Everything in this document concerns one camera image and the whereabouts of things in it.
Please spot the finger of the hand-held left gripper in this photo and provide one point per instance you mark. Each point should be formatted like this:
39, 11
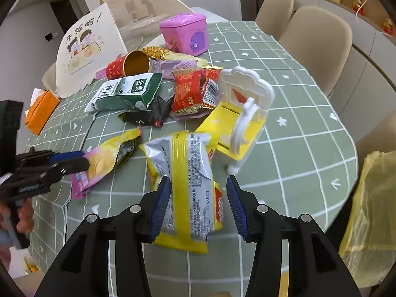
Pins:
66, 157
71, 167

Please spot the cartoon print mesh food cover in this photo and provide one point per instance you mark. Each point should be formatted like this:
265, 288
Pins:
89, 52

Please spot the purple wrapper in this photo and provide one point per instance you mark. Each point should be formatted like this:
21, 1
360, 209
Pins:
173, 68

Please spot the person's left hand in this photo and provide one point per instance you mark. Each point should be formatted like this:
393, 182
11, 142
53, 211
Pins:
25, 219

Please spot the green milk carton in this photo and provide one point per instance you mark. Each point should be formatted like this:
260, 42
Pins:
123, 92

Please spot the yellow silver snack wrapper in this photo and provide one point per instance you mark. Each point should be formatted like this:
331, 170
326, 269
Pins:
185, 167

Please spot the gold foil wrapper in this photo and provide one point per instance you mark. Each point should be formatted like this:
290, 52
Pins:
161, 52

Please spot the yellow-green cloth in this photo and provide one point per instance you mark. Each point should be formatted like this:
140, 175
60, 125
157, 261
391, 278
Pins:
371, 216

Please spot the beige wall cabinet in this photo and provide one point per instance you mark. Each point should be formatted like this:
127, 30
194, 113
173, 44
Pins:
371, 77

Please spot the pink yellow chip bag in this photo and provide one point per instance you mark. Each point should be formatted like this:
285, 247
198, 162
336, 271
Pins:
105, 157

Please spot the pink toy box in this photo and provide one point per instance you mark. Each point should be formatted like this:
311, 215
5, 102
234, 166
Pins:
182, 34

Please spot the yellow snack packet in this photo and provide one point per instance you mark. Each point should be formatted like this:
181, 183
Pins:
229, 120

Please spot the orange tissue box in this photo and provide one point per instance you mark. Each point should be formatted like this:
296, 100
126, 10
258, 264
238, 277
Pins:
40, 114

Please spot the red snack packet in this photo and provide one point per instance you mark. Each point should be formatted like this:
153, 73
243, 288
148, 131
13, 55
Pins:
188, 89

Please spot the small red gold figurine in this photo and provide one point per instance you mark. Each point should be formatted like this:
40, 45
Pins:
359, 4
388, 26

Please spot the black wrapper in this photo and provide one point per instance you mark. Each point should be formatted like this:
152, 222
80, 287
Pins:
154, 113

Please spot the red gold paper cup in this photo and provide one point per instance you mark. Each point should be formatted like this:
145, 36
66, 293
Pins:
136, 63

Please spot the green checked tablecloth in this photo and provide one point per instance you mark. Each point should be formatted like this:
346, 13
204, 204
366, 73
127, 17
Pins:
294, 148

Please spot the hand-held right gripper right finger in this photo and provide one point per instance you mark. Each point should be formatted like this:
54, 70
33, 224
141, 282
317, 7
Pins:
236, 207

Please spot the black wall switch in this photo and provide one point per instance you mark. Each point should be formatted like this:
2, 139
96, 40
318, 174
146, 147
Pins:
48, 36

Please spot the beige chair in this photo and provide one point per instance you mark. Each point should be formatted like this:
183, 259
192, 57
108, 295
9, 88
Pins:
315, 43
273, 12
49, 75

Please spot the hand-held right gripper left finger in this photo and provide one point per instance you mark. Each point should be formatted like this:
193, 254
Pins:
162, 207

